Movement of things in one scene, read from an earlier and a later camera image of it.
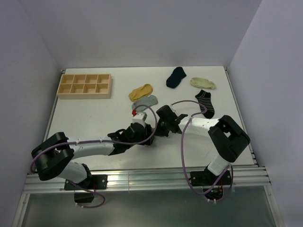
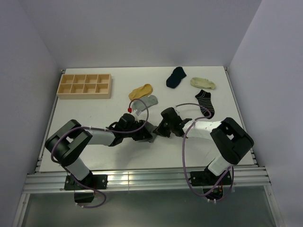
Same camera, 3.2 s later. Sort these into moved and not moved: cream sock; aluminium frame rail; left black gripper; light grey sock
Moved: left black gripper
Not moved: aluminium frame rail; cream sock; light grey sock
